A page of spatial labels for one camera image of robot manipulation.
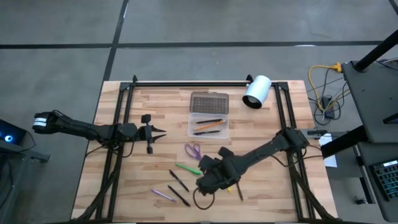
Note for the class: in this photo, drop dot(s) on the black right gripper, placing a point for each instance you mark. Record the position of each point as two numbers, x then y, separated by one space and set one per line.
222 174

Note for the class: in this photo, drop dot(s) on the white paper sheet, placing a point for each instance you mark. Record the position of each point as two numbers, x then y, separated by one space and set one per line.
331 161

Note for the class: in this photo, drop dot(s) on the black power adapter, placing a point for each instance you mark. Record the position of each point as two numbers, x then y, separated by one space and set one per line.
326 102

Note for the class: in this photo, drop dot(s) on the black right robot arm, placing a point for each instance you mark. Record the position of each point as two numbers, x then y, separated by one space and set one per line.
267 149

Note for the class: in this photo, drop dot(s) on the dark equipment stand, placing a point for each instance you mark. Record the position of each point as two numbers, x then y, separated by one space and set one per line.
6 186

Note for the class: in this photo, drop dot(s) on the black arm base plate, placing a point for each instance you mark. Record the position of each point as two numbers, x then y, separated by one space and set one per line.
317 132

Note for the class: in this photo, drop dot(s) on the purple scissors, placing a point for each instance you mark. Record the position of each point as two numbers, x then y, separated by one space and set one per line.
197 156

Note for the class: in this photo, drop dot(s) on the brown pencil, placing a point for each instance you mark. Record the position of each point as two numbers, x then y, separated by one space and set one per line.
239 192

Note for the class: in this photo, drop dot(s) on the dark grey side desk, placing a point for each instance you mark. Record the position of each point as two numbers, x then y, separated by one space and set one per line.
373 152

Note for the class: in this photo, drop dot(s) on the black aluminium table frame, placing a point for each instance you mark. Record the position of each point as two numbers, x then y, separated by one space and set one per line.
186 84

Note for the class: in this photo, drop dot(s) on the black device with blue light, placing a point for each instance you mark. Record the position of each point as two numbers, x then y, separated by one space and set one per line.
12 132

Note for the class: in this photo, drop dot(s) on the black cart beam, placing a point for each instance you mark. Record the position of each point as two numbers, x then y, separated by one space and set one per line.
342 143

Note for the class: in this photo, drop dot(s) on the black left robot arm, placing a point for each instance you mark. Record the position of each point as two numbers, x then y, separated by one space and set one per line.
77 127

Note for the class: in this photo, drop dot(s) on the clear plastic supply box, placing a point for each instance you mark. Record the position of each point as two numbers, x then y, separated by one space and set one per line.
208 102

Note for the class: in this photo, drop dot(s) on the green pen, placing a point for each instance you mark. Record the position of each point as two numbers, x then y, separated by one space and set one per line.
188 168

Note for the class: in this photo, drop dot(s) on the keyboard with green keys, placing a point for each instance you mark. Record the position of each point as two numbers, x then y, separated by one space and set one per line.
387 180

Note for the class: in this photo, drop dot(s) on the small black floor object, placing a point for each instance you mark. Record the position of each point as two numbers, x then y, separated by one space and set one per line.
360 201

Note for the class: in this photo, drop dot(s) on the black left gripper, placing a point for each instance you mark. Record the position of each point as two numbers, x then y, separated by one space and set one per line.
144 132

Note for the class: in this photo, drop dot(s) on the black diagonal pole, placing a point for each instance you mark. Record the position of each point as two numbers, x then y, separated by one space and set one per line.
376 51

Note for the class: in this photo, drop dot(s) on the purple pen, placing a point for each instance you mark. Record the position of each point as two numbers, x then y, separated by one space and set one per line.
163 195

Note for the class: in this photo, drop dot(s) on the grey metal cart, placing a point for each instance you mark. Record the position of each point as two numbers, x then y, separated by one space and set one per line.
370 99

